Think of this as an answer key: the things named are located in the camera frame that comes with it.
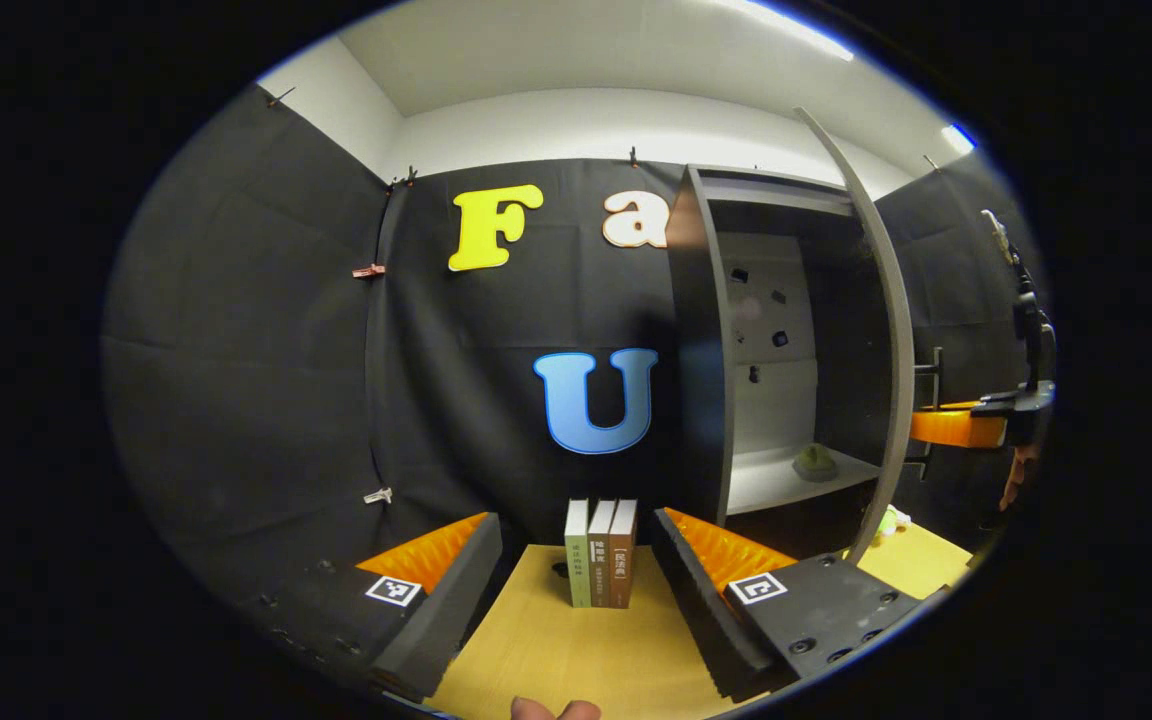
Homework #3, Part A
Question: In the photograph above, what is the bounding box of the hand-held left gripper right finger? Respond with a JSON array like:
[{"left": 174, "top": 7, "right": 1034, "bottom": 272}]
[{"left": 651, "top": 506, "right": 939, "bottom": 704}]

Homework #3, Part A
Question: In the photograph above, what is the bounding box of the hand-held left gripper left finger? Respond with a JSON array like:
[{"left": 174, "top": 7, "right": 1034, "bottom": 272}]
[{"left": 236, "top": 512, "right": 504, "bottom": 703}]

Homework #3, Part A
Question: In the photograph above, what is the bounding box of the beige cabinet door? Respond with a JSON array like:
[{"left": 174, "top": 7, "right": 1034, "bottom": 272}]
[{"left": 794, "top": 107, "right": 944, "bottom": 563}]

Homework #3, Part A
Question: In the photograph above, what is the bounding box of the grey cabinet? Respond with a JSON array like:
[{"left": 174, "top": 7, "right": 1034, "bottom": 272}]
[{"left": 666, "top": 165, "right": 897, "bottom": 531}]

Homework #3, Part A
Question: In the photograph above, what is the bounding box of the brown book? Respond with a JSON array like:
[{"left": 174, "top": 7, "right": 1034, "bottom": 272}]
[{"left": 609, "top": 499, "right": 638, "bottom": 609}]

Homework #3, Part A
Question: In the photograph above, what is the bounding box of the grey book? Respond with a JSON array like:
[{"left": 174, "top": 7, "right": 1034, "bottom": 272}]
[{"left": 588, "top": 499, "right": 617, "bottom": 608}]

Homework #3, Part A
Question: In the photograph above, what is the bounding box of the green book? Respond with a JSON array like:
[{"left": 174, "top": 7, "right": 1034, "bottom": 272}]
[{"left": 564, "top": 498, "right": 592, "bottom": 608}]

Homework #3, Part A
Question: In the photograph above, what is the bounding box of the black backdrop cloth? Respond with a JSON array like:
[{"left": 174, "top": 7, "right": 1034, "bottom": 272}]
[{"left": 101, "top": 85, "right": 1052, "bottom": 601}]

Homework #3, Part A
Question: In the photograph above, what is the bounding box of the long ceiling light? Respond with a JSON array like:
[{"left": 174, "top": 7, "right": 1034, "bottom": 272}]
[{"left": 726, "top": 0, "right": 855, "bottom": 61}]

